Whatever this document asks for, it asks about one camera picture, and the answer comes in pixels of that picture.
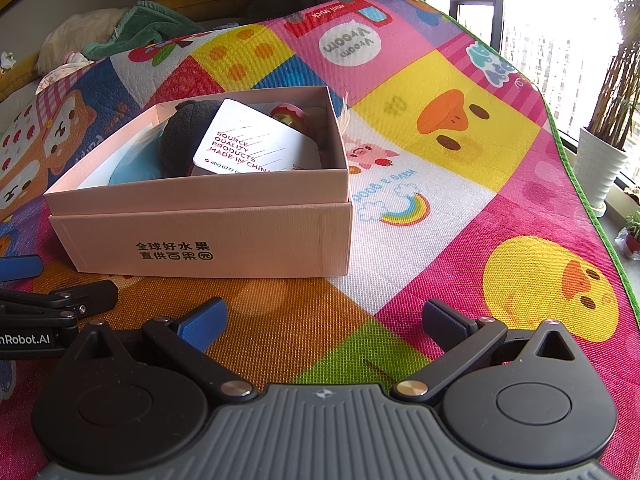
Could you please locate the colourful cartoon play mat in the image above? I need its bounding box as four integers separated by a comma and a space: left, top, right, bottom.
0, 0, 640, 461

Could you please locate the tall potted plant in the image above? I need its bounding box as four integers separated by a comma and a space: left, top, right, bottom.
585, 0, 640, 151

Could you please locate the small red plant pot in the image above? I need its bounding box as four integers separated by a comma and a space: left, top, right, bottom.
620, 210, 640, 261

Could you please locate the white plant pot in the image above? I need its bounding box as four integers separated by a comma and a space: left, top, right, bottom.
575, 126, 630, 216

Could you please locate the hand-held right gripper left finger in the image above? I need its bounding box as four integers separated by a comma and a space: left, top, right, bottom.
75, 297, 258, 404

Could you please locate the white notepad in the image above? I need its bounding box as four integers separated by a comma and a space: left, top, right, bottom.
192, 98, 307, 176

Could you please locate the pink cardboard box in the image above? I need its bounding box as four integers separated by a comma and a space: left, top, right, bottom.
43, 85, 355, 278

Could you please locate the yellow cushion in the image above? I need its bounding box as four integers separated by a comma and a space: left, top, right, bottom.
155, 0, 251, 23

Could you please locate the pink and white cloth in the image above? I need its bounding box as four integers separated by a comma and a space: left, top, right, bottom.
35, 50, 96, 93

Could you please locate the blue tissue packet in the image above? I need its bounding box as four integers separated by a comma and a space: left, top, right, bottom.
107, 147, 166, 187

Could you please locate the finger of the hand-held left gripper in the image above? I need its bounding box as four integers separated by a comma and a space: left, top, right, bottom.
0, 280, 119, 320
0, 255, 44, 282

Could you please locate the black plush toy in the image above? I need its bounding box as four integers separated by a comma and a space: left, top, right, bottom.
159, 101, 226, 178

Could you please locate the green towel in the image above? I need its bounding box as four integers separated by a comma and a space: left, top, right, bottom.
82, 1, 196, 58

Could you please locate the long yellow plush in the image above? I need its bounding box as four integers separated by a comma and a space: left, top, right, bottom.
0, 60, 41, 103

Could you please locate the beige pillow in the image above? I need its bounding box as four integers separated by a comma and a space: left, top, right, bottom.
36, 10, 126, 73

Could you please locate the white fluffy tassel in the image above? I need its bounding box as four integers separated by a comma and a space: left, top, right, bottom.
339, 89, 355, 137

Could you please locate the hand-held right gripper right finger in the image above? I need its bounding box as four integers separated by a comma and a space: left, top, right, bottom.
392, 299, 581, 404

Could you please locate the red gold round toy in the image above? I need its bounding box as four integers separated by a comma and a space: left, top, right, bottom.
270, 102, 308, 136

